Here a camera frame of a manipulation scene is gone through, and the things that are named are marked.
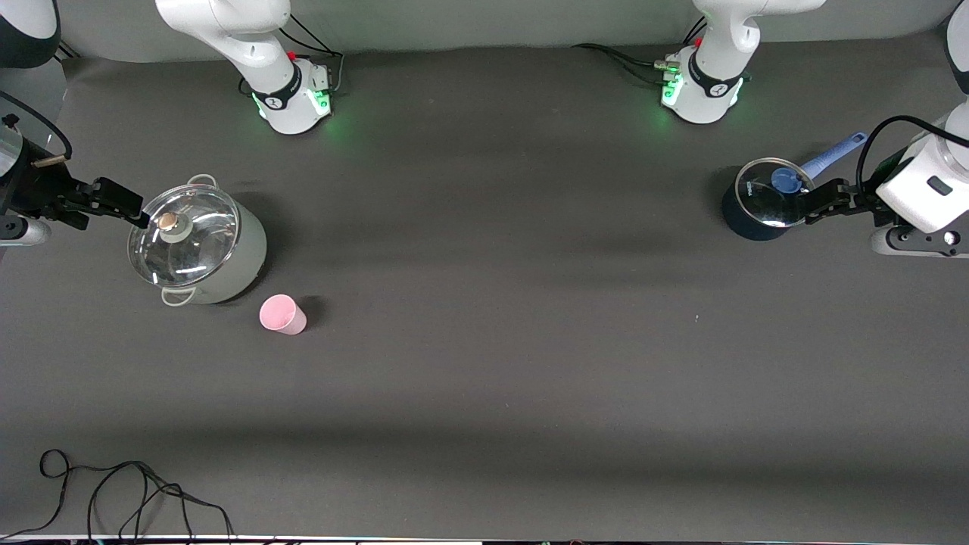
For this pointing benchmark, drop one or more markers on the glass lid with blue knob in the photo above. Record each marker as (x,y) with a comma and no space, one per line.
(764,204)

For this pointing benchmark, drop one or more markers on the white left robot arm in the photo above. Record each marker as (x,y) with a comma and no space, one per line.
(711,91)

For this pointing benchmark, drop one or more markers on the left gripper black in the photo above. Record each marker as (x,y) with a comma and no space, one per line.
(864,200)

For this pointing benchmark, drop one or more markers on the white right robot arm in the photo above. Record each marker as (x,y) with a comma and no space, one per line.
(250,45)

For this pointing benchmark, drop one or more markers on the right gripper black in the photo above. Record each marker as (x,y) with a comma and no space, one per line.
(29,190)

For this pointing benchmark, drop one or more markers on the grey-green stock pot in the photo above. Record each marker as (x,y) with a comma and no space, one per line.
(244,257)

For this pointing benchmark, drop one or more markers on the pink plastic cup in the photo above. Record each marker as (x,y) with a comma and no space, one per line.
(281,313)

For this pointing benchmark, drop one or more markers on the dark blue saucepan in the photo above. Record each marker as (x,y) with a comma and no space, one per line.
(746,227)

